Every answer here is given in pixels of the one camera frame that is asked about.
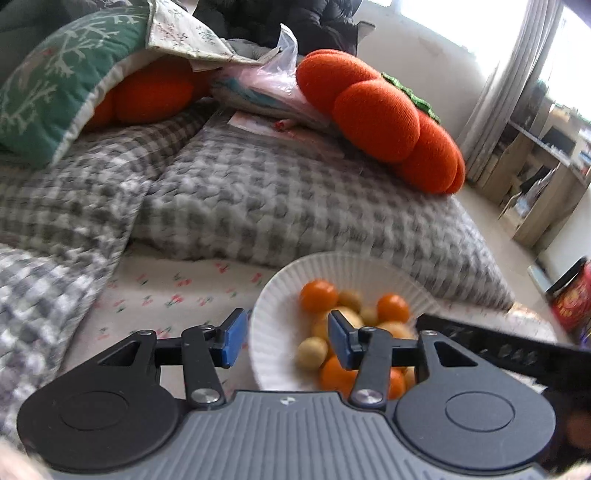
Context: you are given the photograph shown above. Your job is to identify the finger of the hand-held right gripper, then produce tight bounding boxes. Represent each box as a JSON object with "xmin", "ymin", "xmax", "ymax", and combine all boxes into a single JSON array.
[{"xmin": 416, "ymin": 314, "xmax": 591, "ymax": 386}]

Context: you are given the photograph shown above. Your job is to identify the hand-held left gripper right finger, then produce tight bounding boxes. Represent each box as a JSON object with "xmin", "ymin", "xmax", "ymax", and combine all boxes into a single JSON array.
[{"xmin": 327, "ymin": 310, "xmax": 478, "ymax": 409}]

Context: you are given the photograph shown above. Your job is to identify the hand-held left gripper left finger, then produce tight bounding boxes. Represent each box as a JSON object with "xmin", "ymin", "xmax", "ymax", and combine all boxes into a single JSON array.
[{"xmin": 97, "ymin": 308, "xmax": 246, "ymax": 409}]

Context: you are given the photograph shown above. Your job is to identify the pile of yellow citrus fruits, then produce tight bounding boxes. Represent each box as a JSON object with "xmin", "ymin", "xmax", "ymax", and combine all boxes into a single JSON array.
[{"xmin": 295, "ymin": 288, "xmax": 419, "ymax": 393}]

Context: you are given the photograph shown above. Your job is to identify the white ribbed plate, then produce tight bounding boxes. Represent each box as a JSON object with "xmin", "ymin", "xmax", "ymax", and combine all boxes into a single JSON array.
[{"xmin": 249, "ymin": 251, "xmax": 441, "ymax": 393}]

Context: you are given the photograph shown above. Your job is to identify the cherry print bedsheet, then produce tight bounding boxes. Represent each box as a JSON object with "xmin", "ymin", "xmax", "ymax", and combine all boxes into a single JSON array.
[{"xmin": 60, "ymin": 251, "xmax": 559, "ymax": 402}]

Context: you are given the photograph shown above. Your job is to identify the red bag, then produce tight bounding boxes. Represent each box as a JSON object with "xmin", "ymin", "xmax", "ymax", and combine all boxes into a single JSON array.
[{"xmin": 549, "ymin": 258, "xmax": 591, "ymax": 337}]

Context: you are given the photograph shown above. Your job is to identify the wooden shelf unit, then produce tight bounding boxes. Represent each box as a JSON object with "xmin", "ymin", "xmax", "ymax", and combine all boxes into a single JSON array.
[{"xmin": 478, "ymin": 104, "xmax": 591, "ymax": 252}]

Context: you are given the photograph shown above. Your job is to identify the grey checkered blanket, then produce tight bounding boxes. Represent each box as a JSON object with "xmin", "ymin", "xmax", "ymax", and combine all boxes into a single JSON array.
[{"xmin": 0, "ymin": 97, "xmax": 515, "ymax": 444}]

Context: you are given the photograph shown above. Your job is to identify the stack of papers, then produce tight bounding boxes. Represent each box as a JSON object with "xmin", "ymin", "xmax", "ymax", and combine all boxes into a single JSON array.
[{"xmin": 226, "ymin": 108, "xmax": 352, "ymax": 158}]

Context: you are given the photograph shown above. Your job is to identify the orange pumpkin cushion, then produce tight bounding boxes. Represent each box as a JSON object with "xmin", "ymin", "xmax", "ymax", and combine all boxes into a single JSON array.
[
  {"xmin": 85, "ymin": 58, "xmax": 208, "ymax": 132},
  {"xmin": 295, "ymin": 48, "xmax": 466, "ymax": 195}
]

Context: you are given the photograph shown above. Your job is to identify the grey curtain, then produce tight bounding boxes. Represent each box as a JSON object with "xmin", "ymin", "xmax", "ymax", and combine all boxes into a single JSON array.
[{"xmin": 457, "ymin": 0, "xmax": 564, "ymax": 181}]

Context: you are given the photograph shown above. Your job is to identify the clear plastic bag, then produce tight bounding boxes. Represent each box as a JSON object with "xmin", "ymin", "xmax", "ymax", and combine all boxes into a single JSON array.
[{"xmin": 210, "ymin": 23, "xmax": 333, "ymax": 130}]

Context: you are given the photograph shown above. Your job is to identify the cream floral cloth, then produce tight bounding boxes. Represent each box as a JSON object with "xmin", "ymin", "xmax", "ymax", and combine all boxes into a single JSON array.
[{"xmin": 147, "ymin": 0, "xmax": 259, "ymax": 65}]

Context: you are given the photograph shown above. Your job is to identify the green patterned pillow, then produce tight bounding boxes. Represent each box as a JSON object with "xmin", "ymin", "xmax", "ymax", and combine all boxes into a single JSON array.
[{"xmin": 0, "ymin": 7, "xmax": 153, "ymax": 167}]

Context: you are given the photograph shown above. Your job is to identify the dark clothing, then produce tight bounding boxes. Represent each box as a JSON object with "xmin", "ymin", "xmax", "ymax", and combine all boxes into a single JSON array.
[{"xmin": 194, "ymin": 0, "xmax": 361, "ymax": 58}]

